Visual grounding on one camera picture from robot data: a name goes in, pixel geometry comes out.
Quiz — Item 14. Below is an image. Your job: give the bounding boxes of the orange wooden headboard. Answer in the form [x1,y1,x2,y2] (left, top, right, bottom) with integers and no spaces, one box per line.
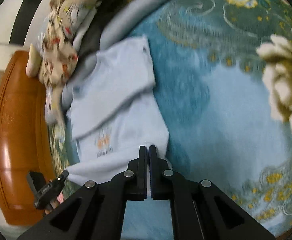
[0,50,55,226]

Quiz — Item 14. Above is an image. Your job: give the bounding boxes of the teal floral bed blanket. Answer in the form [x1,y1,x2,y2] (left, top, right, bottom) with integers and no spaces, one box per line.
[50,0,292,237]

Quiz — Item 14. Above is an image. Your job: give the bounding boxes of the light blue shirt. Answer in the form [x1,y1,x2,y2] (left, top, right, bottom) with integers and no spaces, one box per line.
[67,36,169,185]

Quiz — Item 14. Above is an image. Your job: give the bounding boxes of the car print beige garment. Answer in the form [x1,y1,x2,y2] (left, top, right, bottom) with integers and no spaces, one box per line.
[37,0,102,87]

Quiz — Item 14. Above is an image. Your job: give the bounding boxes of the beige fuzzy sweater yellow letters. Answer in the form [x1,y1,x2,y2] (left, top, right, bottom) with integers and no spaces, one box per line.
[26,0,102,126]

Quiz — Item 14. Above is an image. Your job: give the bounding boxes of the dark grey garment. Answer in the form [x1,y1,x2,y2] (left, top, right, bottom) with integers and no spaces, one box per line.
[78,0,126,58]

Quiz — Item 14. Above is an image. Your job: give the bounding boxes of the white black wardrobe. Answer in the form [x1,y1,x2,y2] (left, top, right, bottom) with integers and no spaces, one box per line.
[0,0,72,53]

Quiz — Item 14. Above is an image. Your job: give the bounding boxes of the blue floral duvet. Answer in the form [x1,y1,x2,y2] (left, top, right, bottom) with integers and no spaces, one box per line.
[61,0,167,112]

